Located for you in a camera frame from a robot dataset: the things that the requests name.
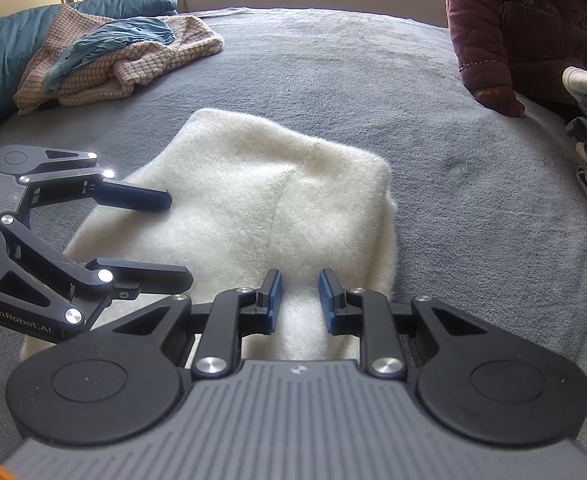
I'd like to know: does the teal blue cloth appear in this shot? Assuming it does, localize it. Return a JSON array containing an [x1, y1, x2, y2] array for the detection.
[[46, 16, 177, 92]]

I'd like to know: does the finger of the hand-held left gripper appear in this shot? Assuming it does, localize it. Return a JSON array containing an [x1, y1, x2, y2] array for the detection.
[[0, 214, 195, 333], [18, 148, 173, 212]]

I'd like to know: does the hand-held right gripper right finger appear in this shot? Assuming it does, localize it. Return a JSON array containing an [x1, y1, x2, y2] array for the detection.
[[319, 268, 489, 380]]

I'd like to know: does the cream fleece garment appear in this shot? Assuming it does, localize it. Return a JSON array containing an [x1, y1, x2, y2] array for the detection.
[[21, 108, 399, 363]]

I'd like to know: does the teal pillow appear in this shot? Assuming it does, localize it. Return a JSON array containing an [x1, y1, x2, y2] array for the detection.
[[0, 0, 179, 143]]

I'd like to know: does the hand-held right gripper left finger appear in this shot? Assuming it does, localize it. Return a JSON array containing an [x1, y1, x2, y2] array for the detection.
[[111, 269, 283, 380]]

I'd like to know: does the grey bed blanket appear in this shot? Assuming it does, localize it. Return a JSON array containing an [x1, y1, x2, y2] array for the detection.
[[0, 6, 587, 466]]

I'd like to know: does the pink knit sweater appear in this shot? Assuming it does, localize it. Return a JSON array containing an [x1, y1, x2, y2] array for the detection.
[[12, 10, 225, 116]]

